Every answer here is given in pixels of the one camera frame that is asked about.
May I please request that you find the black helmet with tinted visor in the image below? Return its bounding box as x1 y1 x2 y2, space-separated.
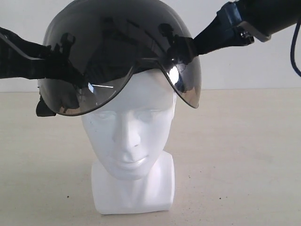
38 0 201 116

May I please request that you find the blue cable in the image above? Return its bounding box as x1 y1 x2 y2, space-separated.
289 22 301 77

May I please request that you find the white mannequin head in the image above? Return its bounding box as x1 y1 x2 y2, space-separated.
81 69 176 215

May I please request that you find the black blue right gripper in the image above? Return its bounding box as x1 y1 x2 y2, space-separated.
193 0 301 57

